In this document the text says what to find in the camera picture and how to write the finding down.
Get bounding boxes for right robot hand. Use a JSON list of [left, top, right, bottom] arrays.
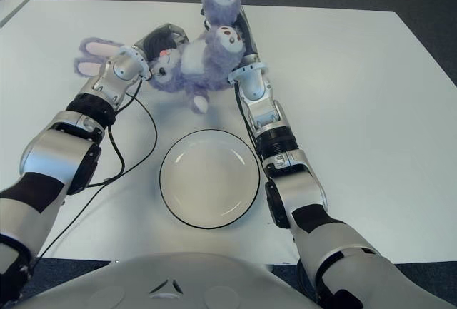
[[202, 5, 267, 74]]

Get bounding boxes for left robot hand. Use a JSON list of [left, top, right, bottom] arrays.
[[134, 23, 190, 63]]

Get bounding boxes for purple plush doll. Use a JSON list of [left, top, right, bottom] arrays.
[[73, 0, 248, 114]]

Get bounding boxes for white plate with black rim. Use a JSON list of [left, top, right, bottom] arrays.
[[159, 129, 261, 231]]

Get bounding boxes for silver robot torso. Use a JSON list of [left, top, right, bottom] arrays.
[[21, 251, 322, 309]]

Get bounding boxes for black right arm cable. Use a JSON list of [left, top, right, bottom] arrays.
[[233, 82, 267, 167]]

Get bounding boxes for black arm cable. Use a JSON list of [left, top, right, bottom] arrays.
[[233, 82, 267, 167], [34, 80, 159, 262]]

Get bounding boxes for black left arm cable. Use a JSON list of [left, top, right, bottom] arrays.
[[34, 80, 159, 262]]

